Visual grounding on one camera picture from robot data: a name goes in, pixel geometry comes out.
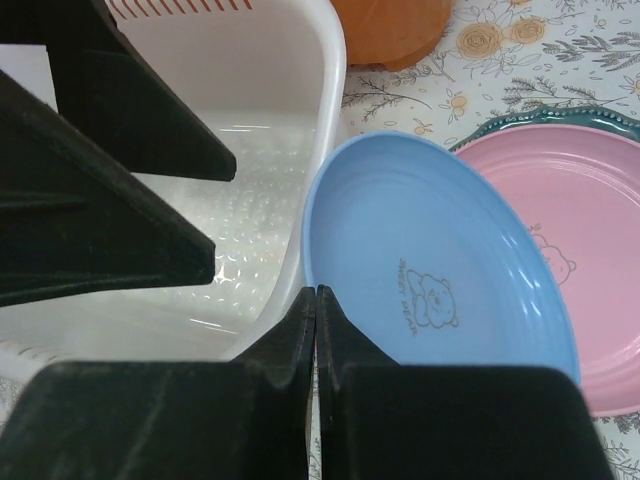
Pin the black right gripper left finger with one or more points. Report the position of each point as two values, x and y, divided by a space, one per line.
241 419

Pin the orange plastic bin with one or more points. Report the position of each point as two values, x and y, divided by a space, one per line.
394 34

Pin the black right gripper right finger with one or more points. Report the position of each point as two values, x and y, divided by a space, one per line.
382 420

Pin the floral table mat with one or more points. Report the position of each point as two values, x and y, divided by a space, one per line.
525 60

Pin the pink bear plate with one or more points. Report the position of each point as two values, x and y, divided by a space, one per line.
577 190

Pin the teal scalloped plate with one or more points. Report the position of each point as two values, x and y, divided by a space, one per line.
594 117

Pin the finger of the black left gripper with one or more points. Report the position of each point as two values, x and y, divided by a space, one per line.
74 221
104 88

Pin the blue bear plate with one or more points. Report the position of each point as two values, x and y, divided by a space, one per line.
429 261

